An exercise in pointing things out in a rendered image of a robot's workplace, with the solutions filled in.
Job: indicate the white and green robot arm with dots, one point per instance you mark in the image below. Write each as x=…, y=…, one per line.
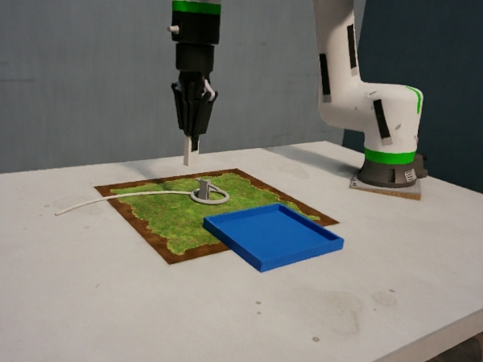
x=388, y=114

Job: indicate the grey cable loop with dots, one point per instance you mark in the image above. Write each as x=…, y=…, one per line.
x=211, y=202

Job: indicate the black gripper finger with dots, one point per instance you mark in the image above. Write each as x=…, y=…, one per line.
x=182, y=108
x=199, y=114

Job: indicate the green grass mat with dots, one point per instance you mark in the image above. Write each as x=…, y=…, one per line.
x=172, y=224

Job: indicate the blue tray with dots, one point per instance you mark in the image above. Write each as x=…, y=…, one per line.
x=271, y=230

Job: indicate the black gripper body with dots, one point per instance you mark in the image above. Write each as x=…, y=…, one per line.
x=195, y=63

